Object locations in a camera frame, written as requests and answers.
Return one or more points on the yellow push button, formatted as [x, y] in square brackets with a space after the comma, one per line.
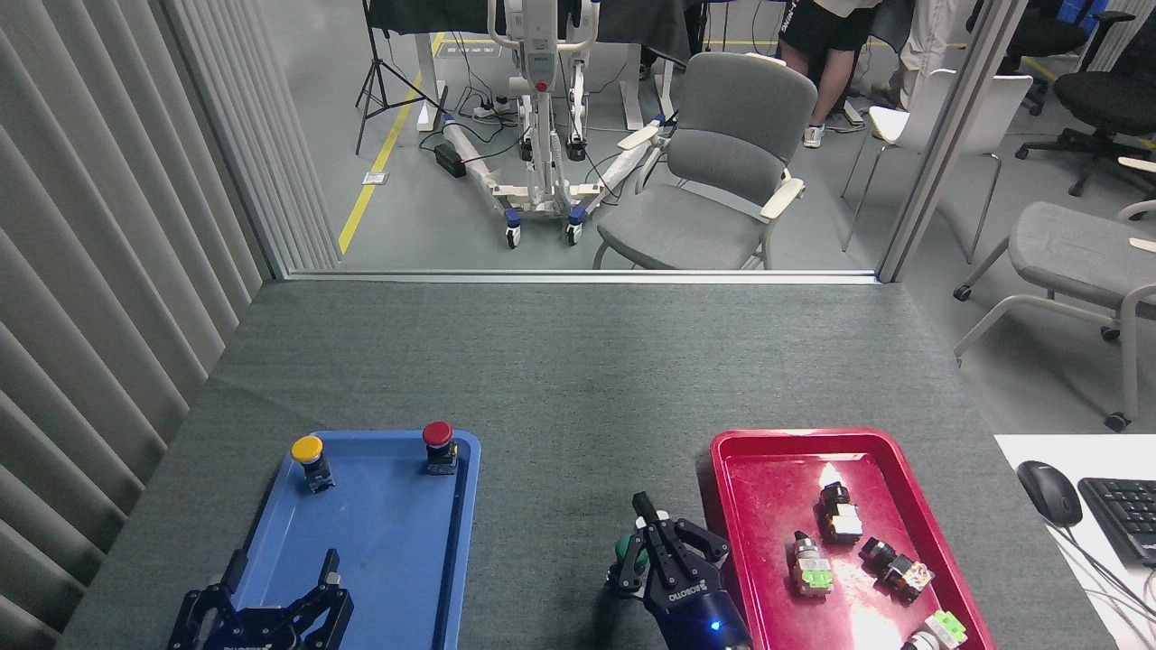
[310, 456]

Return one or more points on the black tripod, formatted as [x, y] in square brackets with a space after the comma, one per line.
[384, 86]

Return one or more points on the silver switch with green base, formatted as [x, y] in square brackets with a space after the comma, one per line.
[813, 571]

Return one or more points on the black and white switch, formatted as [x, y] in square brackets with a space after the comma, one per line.
[842, 519]

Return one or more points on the black keyboard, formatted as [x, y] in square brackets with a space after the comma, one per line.
[1124, 516]

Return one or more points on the white stand on wheels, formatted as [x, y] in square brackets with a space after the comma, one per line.
[542, 108]

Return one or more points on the black computer mouse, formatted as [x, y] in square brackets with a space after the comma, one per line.
[1049, 492]

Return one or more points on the black power adapter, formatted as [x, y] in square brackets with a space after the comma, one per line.
[449, 159]

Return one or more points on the green push button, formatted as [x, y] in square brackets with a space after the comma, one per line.
[626, 548]

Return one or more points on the red push button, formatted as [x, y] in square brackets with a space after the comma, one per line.
[439, 442]

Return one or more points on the grey armchair with cream armrests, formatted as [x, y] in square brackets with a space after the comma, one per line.
[722, 153]

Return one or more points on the red plastic tray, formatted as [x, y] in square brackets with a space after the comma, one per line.
[777, 478]

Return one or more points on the black switch with orange base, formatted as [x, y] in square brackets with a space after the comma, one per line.
[896, 567]

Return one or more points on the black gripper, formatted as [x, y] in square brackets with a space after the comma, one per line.
[700, 618]
[257, 634]

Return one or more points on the black office chair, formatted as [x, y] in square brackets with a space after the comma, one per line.
[1106, 99]
[1043, 36]

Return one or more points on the silver post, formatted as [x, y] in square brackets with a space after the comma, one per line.
[948, 135]

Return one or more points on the grey armchair on castors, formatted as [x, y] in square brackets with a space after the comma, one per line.
[1075, 248]

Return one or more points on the white power strip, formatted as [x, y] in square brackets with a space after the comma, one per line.
[490, 108]

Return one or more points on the white plastic chair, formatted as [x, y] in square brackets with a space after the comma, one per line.
[921, 113]

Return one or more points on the blue plastic tray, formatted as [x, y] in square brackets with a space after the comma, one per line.
[406, 542]

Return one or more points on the person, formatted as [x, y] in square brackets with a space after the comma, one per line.
[930, 41]
[826, 36]

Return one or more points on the white and green switch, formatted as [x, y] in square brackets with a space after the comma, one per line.
[939, 629]

